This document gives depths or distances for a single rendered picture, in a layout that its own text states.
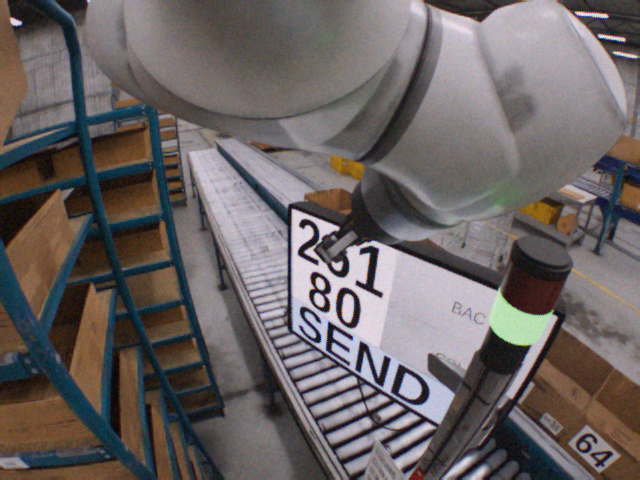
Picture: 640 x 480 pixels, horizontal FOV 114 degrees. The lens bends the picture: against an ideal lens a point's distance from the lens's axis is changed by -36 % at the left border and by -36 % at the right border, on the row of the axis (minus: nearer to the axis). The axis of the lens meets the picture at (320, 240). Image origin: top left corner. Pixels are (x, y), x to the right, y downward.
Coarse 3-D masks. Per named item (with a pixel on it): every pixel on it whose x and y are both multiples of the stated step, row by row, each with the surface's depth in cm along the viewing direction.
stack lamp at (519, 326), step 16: (512, 272) 20; (512, 288) 20; (528, 288) 19; (544, 288) 18; (560, 288) 18; (496, 304) 22; (512, 304) 20; (528, 304) 19; (544, 304) 19; (496, 320) 22; (512, 320) 21; (528, 320) 20; (544, 320) 19; (512, 336) 21; (528, 336) 20
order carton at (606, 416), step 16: (608, 384) 72; (624, 384) 66; (608, 400) 71; (624, 400) 65; (592, 416) 70; (608, 416) 68; (624, 416) 64; (576, 432) 61; (608, 432) 63; (624, 432) 60; (624, 448) 45; (624, 464) 43
